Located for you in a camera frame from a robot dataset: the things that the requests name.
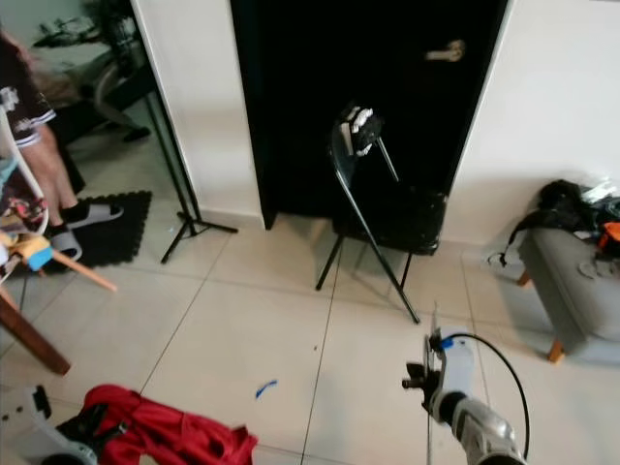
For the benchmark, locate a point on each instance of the orange and black clamp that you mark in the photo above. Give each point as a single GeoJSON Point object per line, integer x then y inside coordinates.
{"type": "Point", "coordinates": [610, 232]}

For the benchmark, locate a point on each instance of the black exercise machine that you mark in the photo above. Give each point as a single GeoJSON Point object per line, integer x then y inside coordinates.
{"type": "Point", "coordinates": [116, 87]}

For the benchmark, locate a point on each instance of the black door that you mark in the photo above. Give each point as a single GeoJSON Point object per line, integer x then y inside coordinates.
{"type": "Point", "coordinates": [300, 97]}

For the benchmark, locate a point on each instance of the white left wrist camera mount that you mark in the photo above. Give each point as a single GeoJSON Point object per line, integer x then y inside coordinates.
{"type": "Point", "coordinates": [29, 426]}

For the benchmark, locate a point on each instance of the black tripod stand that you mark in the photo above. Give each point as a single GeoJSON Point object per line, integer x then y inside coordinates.
{"type": "Point", "coordinates": [190, 218]}

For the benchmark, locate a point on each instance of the grey ottoman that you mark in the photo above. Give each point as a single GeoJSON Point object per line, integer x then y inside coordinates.
{"type": "Point", "coordinates": [576, 286]}

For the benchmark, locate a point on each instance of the white fingered glove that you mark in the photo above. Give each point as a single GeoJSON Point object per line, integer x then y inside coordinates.
{"type": "Point", "coordinates": [360, 126]}

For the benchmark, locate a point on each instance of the red t-shirt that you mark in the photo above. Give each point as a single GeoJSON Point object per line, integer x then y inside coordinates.
{"type": "Point", "coordinates": [165, 431]}

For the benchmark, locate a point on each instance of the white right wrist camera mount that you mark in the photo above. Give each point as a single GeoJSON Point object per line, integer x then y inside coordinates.
{"type": "Point", "coordinates": [455, 363]}

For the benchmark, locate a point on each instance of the black bag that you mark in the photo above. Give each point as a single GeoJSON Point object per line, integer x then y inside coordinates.
{"type": "Point", "coordinates": [557, 205]}

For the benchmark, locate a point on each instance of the black folding chair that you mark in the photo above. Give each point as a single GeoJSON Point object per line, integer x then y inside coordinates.
{"type": "Point", "coordinates": [397, 221]}

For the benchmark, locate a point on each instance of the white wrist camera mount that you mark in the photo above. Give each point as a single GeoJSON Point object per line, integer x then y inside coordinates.
{"type": "Point", "coordinates": [29, 426]}
{"type": "Point", "coordinates": [455, 363]}

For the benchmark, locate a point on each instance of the wooden stick with blue block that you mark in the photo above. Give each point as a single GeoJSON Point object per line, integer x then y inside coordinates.
{"type": "Point", "coordinates": [39, 254]}

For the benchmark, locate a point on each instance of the person in dark shirt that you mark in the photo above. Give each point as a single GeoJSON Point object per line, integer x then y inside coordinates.
{"type": "Point", "coordinates": [48, 155]}

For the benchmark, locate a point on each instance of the small black foam mat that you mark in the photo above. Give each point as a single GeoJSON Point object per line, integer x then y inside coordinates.
{"type": "Point", "coordinates": [126, 232]}

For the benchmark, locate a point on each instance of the grey metal hanger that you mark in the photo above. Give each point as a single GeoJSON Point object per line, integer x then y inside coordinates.
{"type": "Point", "coordinates": [433, 325]}

